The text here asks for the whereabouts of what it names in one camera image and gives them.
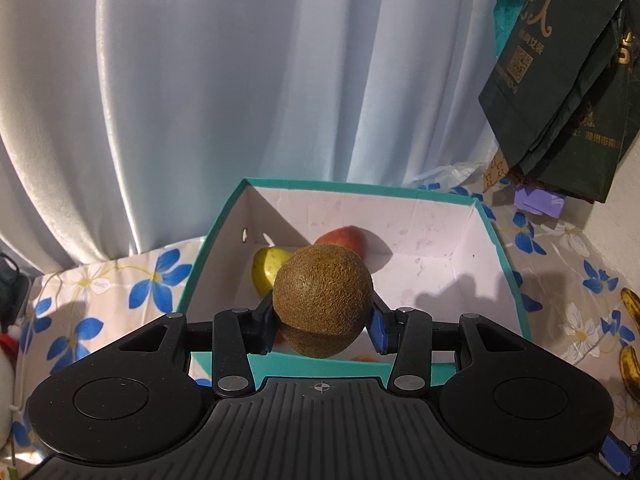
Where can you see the dark green paper bag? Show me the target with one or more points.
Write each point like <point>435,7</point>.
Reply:
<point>540,75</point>
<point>600,160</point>

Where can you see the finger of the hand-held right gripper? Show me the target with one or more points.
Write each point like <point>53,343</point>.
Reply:
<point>609,449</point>

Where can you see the blue floral tablecloth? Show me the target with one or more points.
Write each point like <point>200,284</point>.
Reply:
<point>100,300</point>

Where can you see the red yellow apple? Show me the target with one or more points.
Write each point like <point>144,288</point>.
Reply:
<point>345,237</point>

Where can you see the dark green mug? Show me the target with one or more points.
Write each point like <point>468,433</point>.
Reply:
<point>12,285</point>

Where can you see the yellow-green pear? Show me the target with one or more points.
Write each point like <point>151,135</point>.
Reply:
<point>267,267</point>

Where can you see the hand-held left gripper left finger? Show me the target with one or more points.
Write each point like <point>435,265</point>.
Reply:
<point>265,325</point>

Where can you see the teal plastic bag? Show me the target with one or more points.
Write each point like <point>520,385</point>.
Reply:
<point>512,5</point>

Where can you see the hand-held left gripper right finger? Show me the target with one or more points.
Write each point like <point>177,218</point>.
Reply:
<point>377,330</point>

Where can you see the small red and white toy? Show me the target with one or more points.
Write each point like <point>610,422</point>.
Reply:
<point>7,340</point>

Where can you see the white paper bag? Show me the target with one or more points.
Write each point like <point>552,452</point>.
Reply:
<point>7,395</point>

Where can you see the white curtain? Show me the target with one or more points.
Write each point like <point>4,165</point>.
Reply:
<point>200,85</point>

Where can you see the brown patterned paper bag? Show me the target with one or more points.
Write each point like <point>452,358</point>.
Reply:
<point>497,172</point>

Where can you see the teal cardboard box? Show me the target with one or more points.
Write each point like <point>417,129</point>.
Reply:
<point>450,240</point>

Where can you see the purple paper object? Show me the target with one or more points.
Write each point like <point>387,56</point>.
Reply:
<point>540,202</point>

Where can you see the brown kiwi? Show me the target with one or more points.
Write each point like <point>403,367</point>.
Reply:
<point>322,295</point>

